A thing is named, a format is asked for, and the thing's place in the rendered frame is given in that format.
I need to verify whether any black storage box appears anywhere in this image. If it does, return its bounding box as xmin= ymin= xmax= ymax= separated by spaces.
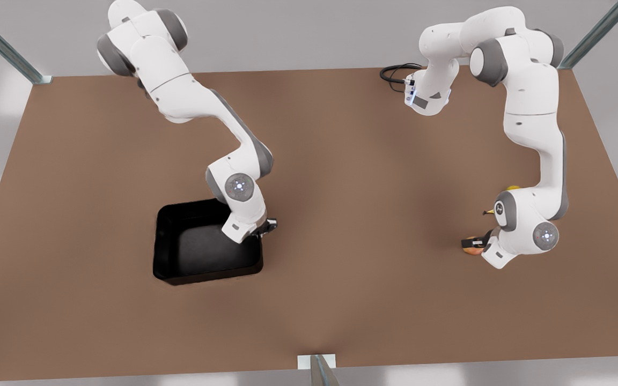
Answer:
xmin=152 ymin=198 xmax=264 ymax=286

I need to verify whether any yellow banana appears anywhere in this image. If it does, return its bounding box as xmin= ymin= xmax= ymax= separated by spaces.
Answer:
xmin=482 ymin=185 xmax=522 ymax=216

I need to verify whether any black cable loop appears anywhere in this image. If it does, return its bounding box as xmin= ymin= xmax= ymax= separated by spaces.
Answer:
xmin=379 ymin=63 xmax=423 ymax=93

